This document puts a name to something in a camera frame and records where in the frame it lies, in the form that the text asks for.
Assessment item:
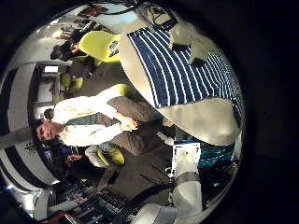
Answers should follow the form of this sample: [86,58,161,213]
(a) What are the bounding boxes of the person in white shirt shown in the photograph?
[32,83,176,157]

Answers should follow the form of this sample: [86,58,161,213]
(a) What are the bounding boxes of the navy white striped garment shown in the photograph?
[126,26,245,117]

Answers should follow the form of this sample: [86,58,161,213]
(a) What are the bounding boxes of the seated dark haired person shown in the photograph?
[50,38,82,63]

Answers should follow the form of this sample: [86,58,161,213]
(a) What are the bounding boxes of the black cable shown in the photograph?
[88,1,139,17]

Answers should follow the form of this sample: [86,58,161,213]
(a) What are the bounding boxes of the yellow chair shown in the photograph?
[60,73,84,92]
[94,147,126,166]
[107,83,132,97]
[78,30,122,64]

